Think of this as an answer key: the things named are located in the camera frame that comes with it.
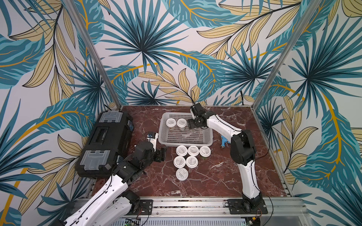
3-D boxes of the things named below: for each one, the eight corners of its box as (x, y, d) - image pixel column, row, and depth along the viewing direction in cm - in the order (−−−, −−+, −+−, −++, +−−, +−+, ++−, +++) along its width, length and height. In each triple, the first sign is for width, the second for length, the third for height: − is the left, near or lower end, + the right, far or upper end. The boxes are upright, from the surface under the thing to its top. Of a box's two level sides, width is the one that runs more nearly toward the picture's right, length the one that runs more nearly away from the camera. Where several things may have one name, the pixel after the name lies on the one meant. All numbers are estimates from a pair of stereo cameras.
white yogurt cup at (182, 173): (174, 178, 85) (174, 175, 80) (179, 169, 88) (179, 165, 84) (183, 184, 83) (184, 181, 78) (189, 174, 86) (189, 171, 82)
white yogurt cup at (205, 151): (198, 160, 92) (200, 155, 86) (198, 151, 96) (199, 146, 90) (209, 160, 92) (211, 155, 86) (208, 151, 96) (210, 146, 90)
